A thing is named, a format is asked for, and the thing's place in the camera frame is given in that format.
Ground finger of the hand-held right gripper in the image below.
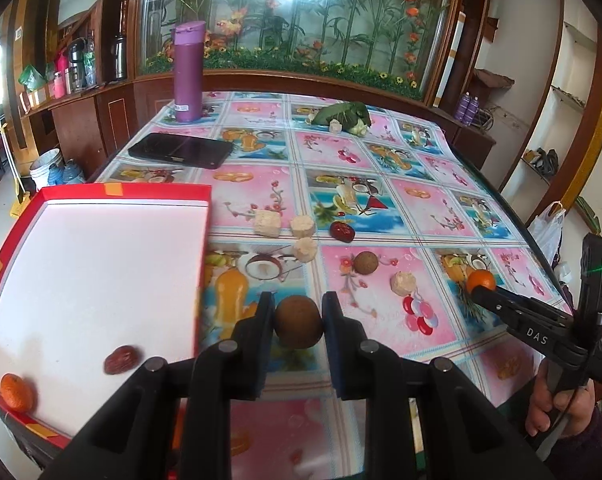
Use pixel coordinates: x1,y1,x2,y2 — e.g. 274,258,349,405
471,285,584,361

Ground yellow broom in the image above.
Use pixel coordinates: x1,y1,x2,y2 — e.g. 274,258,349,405
0,110,32,218

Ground person's right hand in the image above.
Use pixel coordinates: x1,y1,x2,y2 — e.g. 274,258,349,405
525,360,598,442

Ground white plastic bucket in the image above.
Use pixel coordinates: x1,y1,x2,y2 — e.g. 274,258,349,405
29,149,62,191

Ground tangled dark cords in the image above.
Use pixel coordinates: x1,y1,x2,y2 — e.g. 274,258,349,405
473,105,496,131

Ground grey-blue thermos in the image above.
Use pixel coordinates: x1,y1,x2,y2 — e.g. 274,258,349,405
63,159,86,185

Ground rolled white poster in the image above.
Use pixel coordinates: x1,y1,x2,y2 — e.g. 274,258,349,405
437,10,469,108

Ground small orange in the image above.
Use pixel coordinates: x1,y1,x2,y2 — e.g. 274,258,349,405
467,269,496,293
0,372,36,413

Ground black smartphone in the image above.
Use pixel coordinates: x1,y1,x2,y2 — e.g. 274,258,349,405
127,132,234,170

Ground green plastic bag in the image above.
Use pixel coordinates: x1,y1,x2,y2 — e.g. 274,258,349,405
19,64,46,92

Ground steel thermos flask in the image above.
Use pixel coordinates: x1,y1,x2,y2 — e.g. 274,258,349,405
112,34,128,81

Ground beige square crumbly cake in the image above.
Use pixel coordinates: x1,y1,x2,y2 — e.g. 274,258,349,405
253,211,282,236

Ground red shallow cardboard box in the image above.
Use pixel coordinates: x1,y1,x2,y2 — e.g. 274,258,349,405
0,183,212,453

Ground black thermos jug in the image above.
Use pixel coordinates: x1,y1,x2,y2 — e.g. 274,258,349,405
68,39,84,93

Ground black and yellow cables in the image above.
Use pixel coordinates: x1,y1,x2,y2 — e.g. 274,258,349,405
523,147,559,177

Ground red date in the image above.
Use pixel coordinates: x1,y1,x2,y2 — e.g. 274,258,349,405
329,221,356,244
104,345,142,376

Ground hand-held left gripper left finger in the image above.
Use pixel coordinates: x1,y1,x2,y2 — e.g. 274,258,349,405
41,291,276,480

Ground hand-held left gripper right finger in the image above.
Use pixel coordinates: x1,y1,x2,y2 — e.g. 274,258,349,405
322,291,536,480

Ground white plastic bag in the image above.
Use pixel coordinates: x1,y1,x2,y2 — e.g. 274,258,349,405
528,202,566,266

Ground floral glass panel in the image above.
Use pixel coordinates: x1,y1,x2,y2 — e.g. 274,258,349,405
141,0,456,98

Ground small cardboard box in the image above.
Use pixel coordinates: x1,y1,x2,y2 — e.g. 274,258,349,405
25,85,52,110

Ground brown wooden cabinet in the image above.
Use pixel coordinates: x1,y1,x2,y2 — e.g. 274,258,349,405
6,0,496,181

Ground purple insulated bottle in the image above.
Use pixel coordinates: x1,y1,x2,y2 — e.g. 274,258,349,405
173,21,208,124

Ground brown longan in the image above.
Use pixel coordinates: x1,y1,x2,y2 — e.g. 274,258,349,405
354,251,379,276
273,296,326,350

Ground pink bottle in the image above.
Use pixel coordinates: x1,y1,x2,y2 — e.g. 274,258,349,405
53,52,69,100

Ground green leafy vegetable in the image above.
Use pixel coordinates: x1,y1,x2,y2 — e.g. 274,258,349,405
308,101,372,137

